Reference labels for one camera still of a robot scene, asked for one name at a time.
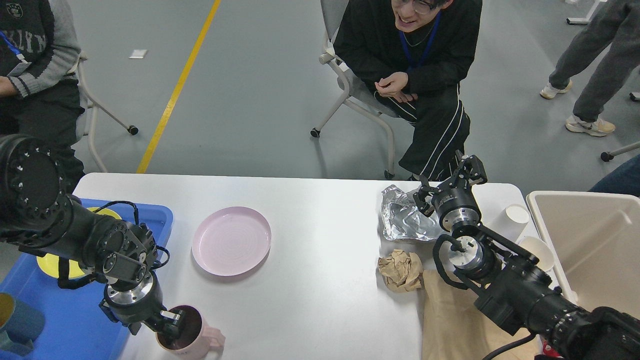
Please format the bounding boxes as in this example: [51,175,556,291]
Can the standing person grey trousers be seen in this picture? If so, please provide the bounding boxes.
[540,0,640,138]

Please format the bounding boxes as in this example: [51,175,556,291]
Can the pink plate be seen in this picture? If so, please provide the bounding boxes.
[191,206,272,277]

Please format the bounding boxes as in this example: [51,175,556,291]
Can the teal cup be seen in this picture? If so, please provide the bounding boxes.
[0,292,45,357]

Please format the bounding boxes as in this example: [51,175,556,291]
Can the person in black tracksuit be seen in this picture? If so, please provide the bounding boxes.
[333,0,483,182]

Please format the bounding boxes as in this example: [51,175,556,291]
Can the yellow plate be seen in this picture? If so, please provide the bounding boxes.
[36,208,122,280]

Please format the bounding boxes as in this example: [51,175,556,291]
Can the white paper scrap on floor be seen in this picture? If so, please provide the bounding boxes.
[128,48,148,60]

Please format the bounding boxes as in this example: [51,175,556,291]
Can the blue plastic tray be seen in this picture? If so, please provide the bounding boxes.
[1,199,174,360]

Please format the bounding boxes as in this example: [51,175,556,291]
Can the crumpled brown paper ball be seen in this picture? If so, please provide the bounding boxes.
[377,249,424,293]

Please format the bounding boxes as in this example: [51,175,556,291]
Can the pink mug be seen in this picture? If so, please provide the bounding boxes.
[156,305,226,360]

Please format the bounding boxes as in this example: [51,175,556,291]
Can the beige plastic bin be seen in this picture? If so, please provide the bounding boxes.
[526,191,640,318]

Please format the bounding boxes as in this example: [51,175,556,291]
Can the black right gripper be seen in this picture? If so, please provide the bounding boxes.
[413,150,489,233]

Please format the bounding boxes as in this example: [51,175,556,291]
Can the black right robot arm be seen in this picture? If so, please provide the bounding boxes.
[413,151,640,360]

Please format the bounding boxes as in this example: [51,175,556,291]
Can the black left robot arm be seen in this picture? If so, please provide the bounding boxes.
[0,134,186,340]

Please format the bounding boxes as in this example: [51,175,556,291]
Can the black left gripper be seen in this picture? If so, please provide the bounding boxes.
[99,272,186,341]

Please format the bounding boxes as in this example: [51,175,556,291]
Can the crumpled aluminium foil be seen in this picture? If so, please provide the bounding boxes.
[381,185,445,243]

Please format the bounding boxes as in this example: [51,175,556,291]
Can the white paper cup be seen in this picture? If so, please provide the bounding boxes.
[518,235,555,273]
[486,203,531,243]

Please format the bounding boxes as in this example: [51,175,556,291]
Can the brown paper bag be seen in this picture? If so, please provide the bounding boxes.
[422,269,530,360]

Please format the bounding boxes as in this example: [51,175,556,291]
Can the white office chair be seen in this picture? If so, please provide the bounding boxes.
[310,0,398,180]

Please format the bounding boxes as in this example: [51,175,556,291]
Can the person in grey sweater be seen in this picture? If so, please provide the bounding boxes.
[0,0,85,193]

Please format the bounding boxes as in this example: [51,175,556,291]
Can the left white chair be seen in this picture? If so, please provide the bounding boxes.
[71,51,138,173]

